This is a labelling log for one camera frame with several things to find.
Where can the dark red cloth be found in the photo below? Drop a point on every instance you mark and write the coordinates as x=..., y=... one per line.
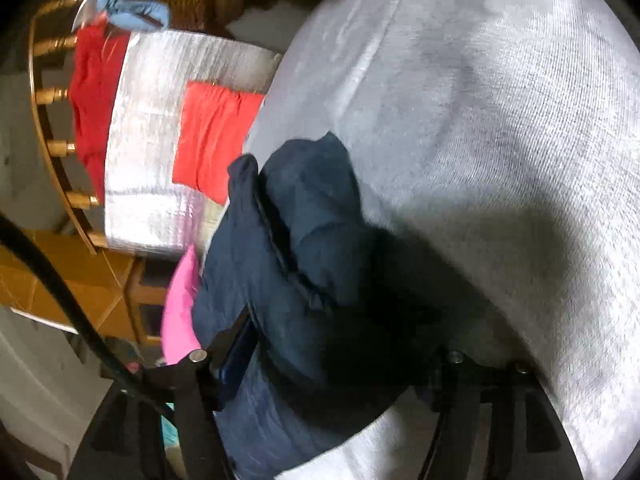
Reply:
x=95, y=100

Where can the orange-red folded cloth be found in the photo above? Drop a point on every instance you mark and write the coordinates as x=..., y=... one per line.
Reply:
x=215, y=145

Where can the wooden chair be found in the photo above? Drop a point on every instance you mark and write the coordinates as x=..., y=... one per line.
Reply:
x=50, y=150

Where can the teal cloth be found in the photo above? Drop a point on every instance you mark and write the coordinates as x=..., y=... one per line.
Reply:
x=169, y=432

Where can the navy blue jacket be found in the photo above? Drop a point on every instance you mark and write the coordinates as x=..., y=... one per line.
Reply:
x=310, y=270

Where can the pink cloth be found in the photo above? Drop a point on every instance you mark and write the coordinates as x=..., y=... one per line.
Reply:
x=180, y=310

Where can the silver foil mat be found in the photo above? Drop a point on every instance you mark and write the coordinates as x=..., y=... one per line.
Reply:
x=145, y=160

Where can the wooden stool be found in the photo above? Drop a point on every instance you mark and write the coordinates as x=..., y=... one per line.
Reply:
x=142, y=290

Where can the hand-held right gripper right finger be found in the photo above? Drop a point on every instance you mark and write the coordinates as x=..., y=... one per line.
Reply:
x=452, y=410

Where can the grey bed sheet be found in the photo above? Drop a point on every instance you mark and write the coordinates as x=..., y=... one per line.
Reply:
x=475, y=135

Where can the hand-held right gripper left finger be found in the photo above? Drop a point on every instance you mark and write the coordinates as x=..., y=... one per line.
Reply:
x=235, y=355

